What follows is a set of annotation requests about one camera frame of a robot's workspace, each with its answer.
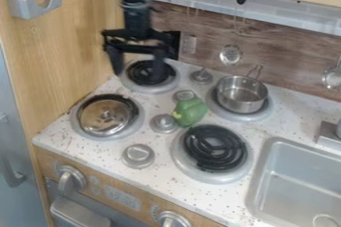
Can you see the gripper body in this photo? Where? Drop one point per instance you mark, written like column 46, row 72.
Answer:
column 141, row 42

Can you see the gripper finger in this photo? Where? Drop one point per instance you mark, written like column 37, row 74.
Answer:
column 158, row 65
column 116, row 61

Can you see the silver pan lid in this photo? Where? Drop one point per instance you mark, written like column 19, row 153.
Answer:
column 104, row 116

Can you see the green toy pepper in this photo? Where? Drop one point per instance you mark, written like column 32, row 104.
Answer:
column 190, row 111

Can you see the silver hanging strainer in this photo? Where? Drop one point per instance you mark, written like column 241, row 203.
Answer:
column 231, row 54

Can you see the silver pot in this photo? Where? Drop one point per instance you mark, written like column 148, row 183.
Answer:
column 242, row 94

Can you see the toy stove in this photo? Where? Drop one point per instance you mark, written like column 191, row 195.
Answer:
column 213, row 148

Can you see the toy sink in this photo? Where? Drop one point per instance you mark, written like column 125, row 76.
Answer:
column 297, row 184

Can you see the tap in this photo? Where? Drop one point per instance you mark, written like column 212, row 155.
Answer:
column 329, row 131

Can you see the white wall socket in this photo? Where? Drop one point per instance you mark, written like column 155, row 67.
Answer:
column 188, row 44

